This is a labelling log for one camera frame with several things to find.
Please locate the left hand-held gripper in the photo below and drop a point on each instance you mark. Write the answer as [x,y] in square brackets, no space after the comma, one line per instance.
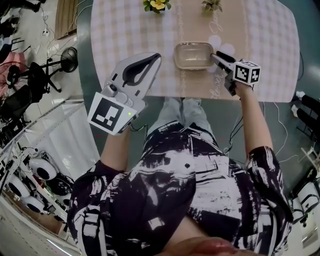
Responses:
[105,115]

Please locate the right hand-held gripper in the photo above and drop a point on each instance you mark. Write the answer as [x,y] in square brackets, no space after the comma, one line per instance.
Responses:
[246,73]

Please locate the clear plastic container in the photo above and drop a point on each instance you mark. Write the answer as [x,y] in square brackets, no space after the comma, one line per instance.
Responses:
[178,62]

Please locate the person's right forearm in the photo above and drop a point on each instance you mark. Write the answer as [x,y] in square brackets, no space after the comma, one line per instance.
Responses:
[255,120]

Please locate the person's left forearm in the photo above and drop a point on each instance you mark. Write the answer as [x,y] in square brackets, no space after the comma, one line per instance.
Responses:
[115,152]

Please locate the pink checkered tablecloth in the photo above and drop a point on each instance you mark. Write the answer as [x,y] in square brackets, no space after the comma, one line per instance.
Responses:
[125,32]

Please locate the small green potted plant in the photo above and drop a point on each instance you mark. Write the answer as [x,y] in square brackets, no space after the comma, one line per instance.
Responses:
[212,5]

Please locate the person's light trousers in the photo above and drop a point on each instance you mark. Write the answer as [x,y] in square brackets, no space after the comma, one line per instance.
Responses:
[180,112]

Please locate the yellow flower potted plant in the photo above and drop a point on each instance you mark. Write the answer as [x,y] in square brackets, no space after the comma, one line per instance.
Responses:
[157,4]

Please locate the white metal rack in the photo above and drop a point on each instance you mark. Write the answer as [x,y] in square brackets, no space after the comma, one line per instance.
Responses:
[57,112]

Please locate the wooden floor platform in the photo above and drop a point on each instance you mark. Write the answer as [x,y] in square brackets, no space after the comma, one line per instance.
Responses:
[66,17]

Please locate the white panel board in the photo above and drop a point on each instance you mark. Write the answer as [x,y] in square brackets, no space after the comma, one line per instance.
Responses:
[72,140]

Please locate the white power strip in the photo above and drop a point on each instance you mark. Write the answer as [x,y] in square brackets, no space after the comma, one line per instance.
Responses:
[45,32]

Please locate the person's black white patterned shirt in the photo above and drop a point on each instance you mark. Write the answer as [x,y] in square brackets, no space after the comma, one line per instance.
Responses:
[162,187]

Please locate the black office chair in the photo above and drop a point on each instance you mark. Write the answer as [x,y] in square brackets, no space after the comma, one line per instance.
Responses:
[17,105]

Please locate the pink cloth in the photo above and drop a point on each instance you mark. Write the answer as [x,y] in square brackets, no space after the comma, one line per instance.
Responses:
[12,58]

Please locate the row of white round devices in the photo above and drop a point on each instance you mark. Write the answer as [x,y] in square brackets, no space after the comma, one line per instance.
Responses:
[51,167]

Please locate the black round device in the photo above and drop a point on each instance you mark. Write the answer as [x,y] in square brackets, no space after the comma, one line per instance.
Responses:
[58,186]

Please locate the person's head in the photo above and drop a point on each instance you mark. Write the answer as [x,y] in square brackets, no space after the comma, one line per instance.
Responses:
[205,246]

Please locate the white stand frame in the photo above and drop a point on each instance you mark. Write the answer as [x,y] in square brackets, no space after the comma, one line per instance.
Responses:
[310,152]

